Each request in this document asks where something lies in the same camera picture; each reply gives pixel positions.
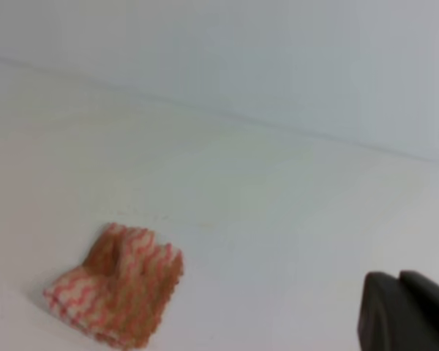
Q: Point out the red white striped rag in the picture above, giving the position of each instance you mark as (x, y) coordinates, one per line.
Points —
(119, 293)

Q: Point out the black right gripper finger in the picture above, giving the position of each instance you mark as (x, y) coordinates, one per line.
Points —
(399, 314)

